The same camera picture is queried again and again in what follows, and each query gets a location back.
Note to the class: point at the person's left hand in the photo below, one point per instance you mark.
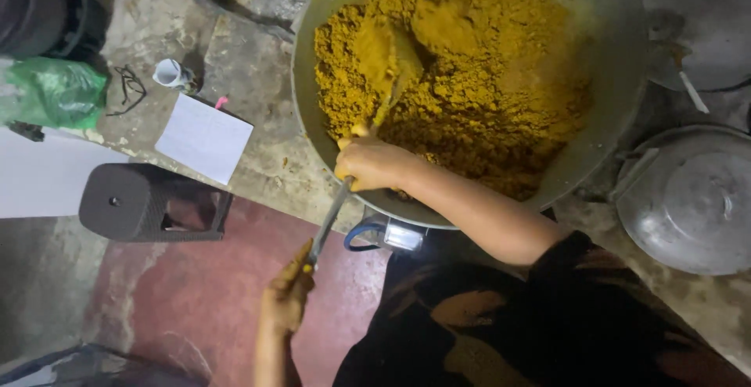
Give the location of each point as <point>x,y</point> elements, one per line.
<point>284,302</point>

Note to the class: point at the person's right hand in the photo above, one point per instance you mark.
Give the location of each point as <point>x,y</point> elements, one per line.
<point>375,161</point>

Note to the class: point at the long metal spatula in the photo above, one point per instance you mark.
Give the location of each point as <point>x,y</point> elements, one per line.
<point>387,58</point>

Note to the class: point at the yellow spice powder heap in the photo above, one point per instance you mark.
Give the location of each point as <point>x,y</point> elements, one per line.
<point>481,82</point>

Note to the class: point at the pink pen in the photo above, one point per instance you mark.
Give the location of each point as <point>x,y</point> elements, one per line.
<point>221,102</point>

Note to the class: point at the black plastic stool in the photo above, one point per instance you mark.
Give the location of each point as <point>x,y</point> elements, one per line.
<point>146,202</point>

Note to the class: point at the white paper notepad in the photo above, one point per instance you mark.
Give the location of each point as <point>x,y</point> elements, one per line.
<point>204,138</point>

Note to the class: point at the dark blue plastic bag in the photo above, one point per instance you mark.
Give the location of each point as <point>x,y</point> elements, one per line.
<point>94,368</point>

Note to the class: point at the white rolled paper cup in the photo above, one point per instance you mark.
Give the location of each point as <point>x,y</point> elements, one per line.
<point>171,74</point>

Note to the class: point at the person's black patterned garment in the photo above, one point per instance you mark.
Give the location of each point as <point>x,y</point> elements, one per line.
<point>540,322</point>

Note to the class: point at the large metal pan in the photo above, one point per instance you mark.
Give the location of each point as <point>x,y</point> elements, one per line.
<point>604,82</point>

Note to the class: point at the white flat board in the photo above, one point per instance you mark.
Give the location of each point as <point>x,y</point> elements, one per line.
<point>47,176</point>

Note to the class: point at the green plastic bag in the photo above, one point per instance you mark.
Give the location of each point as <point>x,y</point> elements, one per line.
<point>56,94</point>

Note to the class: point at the round metal pot lid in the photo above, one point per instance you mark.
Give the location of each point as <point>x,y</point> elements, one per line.
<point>692,199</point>

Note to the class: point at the white stick utensil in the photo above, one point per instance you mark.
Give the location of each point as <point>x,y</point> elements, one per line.
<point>693,92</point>

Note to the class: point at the large metal pot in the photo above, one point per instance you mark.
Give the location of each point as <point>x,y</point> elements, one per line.
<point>704,17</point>

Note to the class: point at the black cylindrical container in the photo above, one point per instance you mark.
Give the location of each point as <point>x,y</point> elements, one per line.
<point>47,9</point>

